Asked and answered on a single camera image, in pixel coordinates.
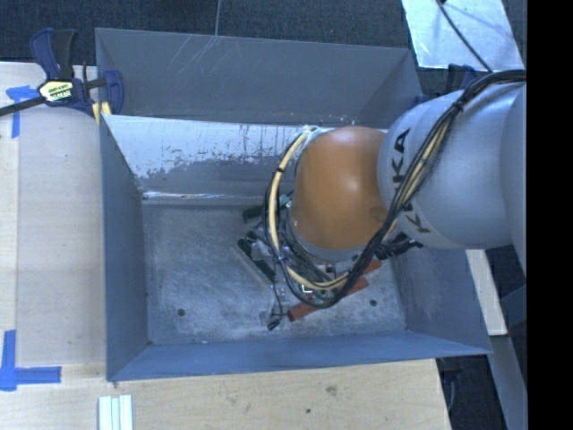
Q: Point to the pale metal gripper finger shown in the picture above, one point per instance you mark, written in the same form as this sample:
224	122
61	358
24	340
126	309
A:
267	318
278	295

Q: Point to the red-brown flat block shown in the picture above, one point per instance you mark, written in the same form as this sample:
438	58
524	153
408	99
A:
299	312

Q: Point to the dark green flat block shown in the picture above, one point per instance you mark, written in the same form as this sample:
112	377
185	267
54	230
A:
256	260

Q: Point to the grey metal bin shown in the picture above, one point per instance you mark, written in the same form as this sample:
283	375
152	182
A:
201	262

